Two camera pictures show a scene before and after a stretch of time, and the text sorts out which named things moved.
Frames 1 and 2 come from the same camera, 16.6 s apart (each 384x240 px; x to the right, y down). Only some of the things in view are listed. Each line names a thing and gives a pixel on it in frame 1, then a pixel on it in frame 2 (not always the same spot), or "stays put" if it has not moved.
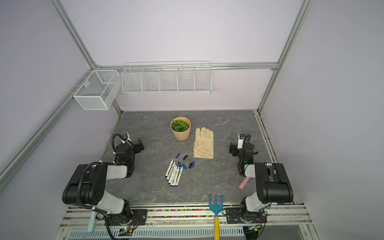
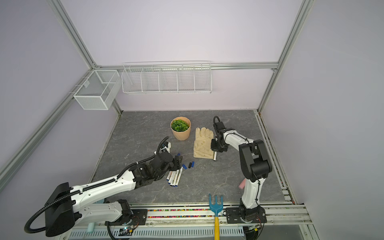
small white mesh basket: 96,93 stays put
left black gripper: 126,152 -> 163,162
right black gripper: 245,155 -> 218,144
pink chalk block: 244,183 stays put
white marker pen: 171,171 stays put
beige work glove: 203,143 stays put
